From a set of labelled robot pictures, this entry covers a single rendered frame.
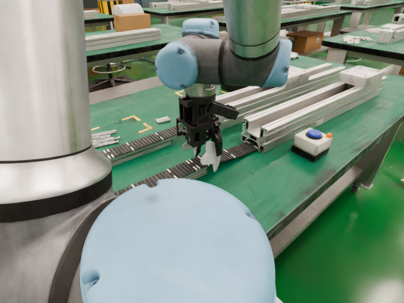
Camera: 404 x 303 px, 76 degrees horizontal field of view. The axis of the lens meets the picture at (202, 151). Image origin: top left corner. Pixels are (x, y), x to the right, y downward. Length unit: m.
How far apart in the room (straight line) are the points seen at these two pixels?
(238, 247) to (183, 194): 0.05
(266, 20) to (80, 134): 0.26
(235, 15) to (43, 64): 0.24
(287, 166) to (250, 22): 0.51
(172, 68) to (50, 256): 0.33
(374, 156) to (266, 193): 1.27
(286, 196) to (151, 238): 0.55
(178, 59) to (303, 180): 0.48
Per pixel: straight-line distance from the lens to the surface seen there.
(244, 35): 0.38
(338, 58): 2.71
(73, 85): 0.21
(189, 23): 0.55
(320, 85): 1.38
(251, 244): 0.17
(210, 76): 0.45
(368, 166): 1.93
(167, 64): 0.45
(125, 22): 2.84
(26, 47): 0.20
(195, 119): 0.61
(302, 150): 0.84
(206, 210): 0.18
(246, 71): 0.43
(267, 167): 0.77
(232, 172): 0.73
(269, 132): 0.79
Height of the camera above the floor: 1.23
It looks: 34 degrees down
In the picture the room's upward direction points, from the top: straight up
